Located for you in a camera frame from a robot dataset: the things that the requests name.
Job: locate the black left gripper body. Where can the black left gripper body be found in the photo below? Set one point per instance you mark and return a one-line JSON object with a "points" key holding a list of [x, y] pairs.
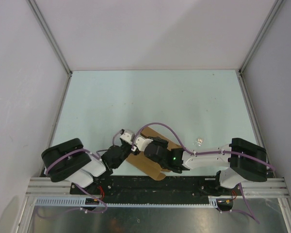
{"points": [[125, 150]]}

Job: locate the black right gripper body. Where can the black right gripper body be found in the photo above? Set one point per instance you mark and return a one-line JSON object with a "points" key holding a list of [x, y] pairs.
{"points": [[162, 143]]}

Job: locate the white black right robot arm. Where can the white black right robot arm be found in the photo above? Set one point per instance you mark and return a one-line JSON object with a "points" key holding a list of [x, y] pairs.
{"points": [[241, 160]]}

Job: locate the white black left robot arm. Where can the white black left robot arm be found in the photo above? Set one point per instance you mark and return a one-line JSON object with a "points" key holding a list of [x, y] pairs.
{"points": [[70, 161]]}

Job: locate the small crumpled plastic scrap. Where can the small crumpled plastic scrap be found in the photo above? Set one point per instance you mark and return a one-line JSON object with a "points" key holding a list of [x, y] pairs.
{"points": [[199, 141]]}

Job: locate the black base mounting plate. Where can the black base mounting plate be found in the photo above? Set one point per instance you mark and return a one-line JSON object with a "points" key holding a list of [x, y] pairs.
{"points": [[112, 185]]}

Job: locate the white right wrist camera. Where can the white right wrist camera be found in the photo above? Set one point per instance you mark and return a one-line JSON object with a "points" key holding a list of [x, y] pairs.
{"points": [[139, 144]]}

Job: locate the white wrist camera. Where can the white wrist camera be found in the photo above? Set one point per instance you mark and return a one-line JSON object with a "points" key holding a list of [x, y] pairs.
{"points": [[139, 144], [126, 137]]}

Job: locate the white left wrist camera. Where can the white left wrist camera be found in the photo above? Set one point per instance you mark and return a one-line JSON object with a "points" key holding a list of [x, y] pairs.
{"points": [[126, 137]]}

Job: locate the grey slotted cable duct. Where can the grey slotted cable duct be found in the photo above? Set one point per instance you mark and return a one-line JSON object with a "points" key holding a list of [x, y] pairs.
{"points": [[89, 202]]}

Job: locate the left aluminium frame post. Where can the left aluminium frame post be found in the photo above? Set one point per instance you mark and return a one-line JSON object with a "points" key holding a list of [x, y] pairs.
{"points": [[48, 34]]}

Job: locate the aluminium frame post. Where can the aluminium frame post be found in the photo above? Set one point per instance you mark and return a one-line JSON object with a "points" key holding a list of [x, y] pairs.
{"points": [[271, 16], [48, 34]]}

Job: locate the right aluminium frame post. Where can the right aluminium frame post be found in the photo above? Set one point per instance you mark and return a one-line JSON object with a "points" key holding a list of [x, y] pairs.
{"points": [[271, 16]]}

